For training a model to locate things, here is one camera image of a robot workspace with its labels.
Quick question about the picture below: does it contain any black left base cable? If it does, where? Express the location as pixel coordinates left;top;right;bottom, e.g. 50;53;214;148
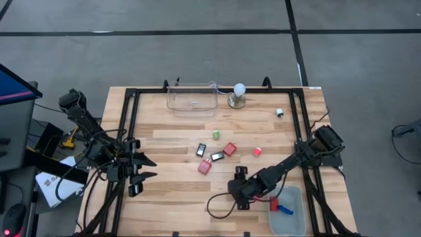
82;166;109;231

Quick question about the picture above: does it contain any black desk edge bar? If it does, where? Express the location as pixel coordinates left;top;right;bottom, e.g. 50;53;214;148
24;149;89;185

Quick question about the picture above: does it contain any grey translucent plastic bin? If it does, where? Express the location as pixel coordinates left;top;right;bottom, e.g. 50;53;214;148
267;184;307;237

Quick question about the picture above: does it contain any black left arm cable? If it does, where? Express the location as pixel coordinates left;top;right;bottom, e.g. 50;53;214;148
55;128;128;202

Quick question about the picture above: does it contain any red wall charger with prongs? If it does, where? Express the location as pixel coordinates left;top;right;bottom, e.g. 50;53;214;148
197;159;213;175

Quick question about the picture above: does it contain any grey desk cabinet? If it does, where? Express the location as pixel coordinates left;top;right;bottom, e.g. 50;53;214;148
0;98;37;172

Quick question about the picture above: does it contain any black floor cable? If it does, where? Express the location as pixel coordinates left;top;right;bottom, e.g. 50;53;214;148
34;103;99;121
391;123;421;165

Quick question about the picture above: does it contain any clear plastic bin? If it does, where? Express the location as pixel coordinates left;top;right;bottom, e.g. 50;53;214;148
166;81;219;118

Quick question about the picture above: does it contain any yellow cable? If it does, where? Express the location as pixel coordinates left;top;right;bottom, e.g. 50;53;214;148
61;126;89;158

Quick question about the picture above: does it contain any large red charger block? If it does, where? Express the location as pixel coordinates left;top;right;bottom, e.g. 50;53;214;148
222;142;237;157

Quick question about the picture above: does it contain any brass lamp with white bulb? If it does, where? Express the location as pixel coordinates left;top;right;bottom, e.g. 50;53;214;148
228;82;247;110

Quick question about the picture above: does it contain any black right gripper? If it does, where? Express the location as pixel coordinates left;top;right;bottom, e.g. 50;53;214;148
227;165;264;211

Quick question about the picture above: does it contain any monitor with blue screen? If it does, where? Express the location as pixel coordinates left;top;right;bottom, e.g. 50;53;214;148
0;64;43;106

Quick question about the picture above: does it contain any white lamp cable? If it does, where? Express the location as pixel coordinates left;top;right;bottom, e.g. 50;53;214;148
215;84;235;96

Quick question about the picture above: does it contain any black metal table frame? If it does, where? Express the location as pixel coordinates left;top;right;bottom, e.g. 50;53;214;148
74;76;362;237

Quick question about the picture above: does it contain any small blue device with screen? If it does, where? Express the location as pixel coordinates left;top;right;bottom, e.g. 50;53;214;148
277;204;295;216

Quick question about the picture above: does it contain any black computer mouse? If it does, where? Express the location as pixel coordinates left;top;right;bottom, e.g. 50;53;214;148
1;203;28;237

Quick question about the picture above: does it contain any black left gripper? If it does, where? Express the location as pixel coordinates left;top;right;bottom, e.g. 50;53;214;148
107;138;159;198

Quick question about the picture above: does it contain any white paper booklet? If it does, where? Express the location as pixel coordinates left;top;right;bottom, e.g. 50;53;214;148
35;156;85;209

